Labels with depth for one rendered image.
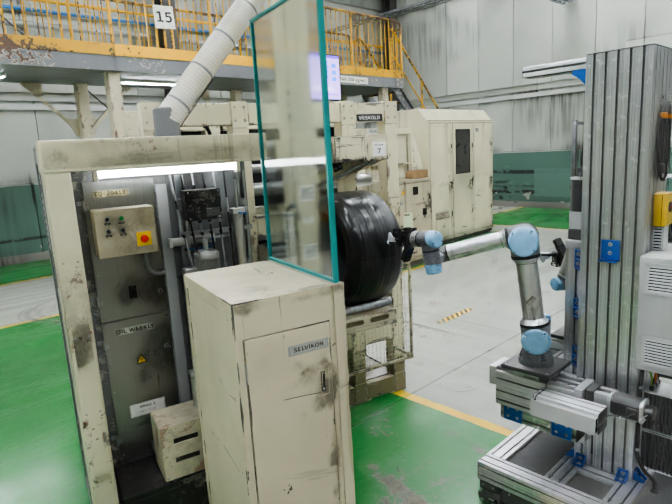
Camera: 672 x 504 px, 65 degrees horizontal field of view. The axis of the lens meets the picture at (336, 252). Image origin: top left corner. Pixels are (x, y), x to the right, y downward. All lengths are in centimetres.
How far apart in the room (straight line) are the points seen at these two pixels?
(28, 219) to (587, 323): 1014
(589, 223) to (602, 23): 1183
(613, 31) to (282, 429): 1298
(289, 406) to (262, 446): 15
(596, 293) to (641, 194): 45
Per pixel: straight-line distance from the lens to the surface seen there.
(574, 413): 240
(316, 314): 177
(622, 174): 243
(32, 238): 1139
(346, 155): 301
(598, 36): 1418
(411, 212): 763
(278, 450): 187
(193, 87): 271
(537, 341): 236
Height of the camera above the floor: 170
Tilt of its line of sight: 11 degrees down
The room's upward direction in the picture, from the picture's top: 3 degrees counter-clockwise
